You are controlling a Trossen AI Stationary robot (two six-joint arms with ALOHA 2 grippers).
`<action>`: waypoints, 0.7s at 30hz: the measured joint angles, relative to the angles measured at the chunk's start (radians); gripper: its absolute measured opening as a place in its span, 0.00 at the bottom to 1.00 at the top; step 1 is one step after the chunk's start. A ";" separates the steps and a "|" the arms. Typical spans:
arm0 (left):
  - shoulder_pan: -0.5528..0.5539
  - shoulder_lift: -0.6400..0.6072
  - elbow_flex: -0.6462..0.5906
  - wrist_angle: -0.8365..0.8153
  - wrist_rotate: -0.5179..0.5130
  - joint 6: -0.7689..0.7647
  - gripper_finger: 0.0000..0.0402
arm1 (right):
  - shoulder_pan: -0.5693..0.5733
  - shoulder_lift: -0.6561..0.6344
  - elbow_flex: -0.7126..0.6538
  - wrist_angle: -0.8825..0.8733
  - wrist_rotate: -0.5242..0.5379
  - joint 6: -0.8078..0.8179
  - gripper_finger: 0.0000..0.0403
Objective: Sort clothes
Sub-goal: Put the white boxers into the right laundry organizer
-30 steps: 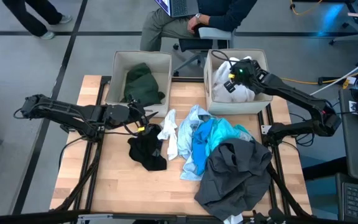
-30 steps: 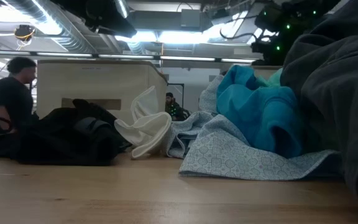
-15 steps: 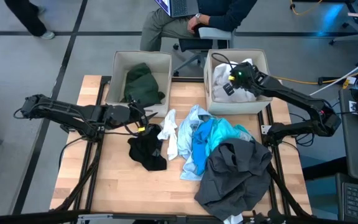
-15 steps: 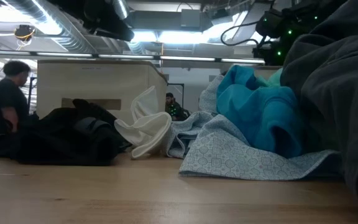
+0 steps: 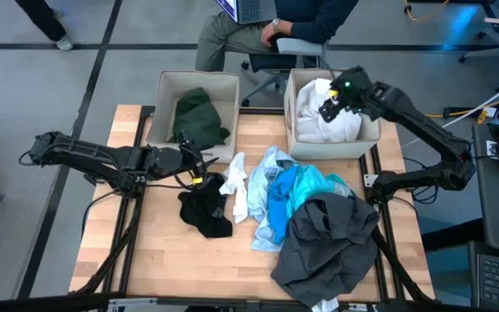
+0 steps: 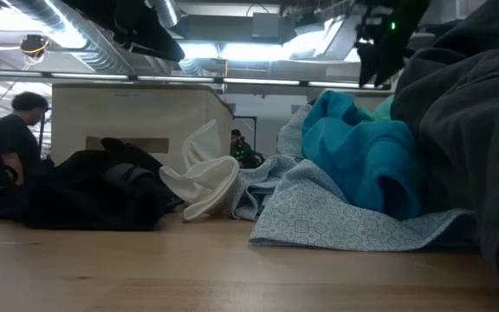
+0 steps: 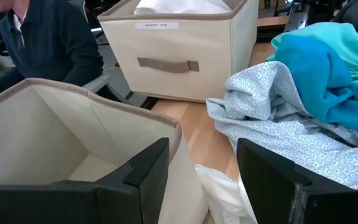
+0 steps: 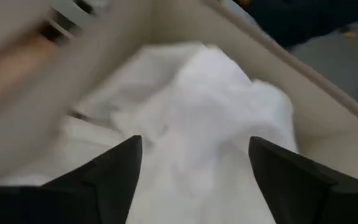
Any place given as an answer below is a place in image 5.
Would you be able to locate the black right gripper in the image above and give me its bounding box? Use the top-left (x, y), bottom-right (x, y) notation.
top-left (318, 65), bottom-right (374, 125)

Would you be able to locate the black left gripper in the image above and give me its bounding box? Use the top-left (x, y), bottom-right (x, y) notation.
top-left (174, 139), bottom-right (221, 186)

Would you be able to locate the large white shirt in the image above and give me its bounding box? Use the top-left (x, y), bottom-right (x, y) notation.
top-left (295, 77), bottom-right (363, 144)

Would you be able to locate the dark green shirt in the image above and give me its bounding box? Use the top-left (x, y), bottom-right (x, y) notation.
top-left (169, 87), bottom-right (231, 151)

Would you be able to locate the black garment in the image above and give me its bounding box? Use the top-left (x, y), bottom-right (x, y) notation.
top-left (177, 172), bottom-right (234, 239)

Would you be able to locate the teal garment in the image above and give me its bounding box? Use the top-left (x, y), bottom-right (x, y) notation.
top-left (284, 163), bottom-right (350, 218)

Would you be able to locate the bright blue garment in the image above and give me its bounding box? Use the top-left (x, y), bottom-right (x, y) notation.
top-left (268, 166), bottom-right (298, 244)

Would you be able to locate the dark grey jacket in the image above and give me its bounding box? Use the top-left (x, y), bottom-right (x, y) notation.
top-left (270, 192), bottom-right (381, 308)

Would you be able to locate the beige fabric bin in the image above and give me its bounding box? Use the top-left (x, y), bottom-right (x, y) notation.
top-left (282, 68), bottom-right (382, 160)
top-left (147, 70), bottom-right (241, 165)

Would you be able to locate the small white cloth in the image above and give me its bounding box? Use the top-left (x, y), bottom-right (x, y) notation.
top-left (218, 151), bottom-right (250, 224)

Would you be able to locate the light blue shirt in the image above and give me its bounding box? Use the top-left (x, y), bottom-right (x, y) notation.
top-left (247, 145), bottom-right (354, 253)

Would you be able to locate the person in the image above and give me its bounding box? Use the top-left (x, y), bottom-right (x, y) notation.
top-left (195, 0), bottom-right (360, 73)
top-left (14, 0), bottom-right (74, 52)

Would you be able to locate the laptop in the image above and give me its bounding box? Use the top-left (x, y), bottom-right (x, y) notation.
top-left (215, 0), bottom-right (279, 26)

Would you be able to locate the white cloth under jacket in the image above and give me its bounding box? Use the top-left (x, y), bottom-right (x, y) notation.
top-left (311, 297), bottom-right (340, 312)

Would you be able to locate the long yellow cable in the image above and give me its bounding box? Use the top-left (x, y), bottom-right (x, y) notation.
top-left (424, 88), bottom-right (499, 119)

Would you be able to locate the short yellow cable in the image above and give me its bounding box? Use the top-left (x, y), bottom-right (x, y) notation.
top-left (404, 0), bottom-right (451, 22)

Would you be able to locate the white cable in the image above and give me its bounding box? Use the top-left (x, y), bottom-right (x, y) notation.
top-left (403, 71), bottom-right (499, 146)

